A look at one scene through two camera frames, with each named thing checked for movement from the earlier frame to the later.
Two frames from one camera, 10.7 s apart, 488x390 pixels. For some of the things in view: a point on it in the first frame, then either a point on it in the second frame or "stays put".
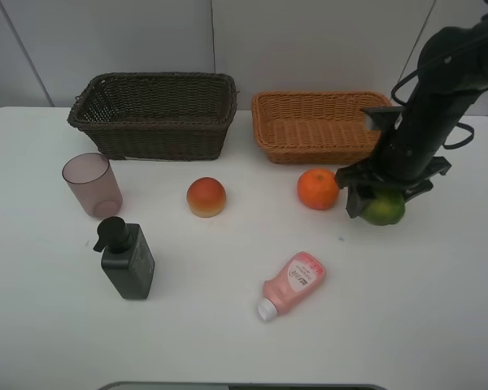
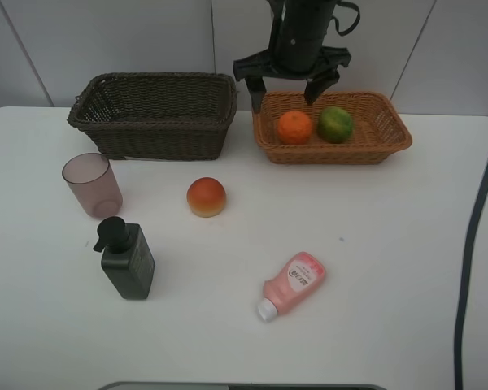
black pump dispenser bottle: x=126 y=258 stays put
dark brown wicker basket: x=158 y=115 stays put
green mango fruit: x=385 y=208 -> x=335 y=124
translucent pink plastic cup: x=93 y=184 stays put
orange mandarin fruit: x=317 y=188 -> x=294 y=127
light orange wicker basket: x=315 y=127 stays put
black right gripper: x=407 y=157 -> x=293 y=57
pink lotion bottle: x=300 y=278 stays put
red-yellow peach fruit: x=206 y=197 stays put
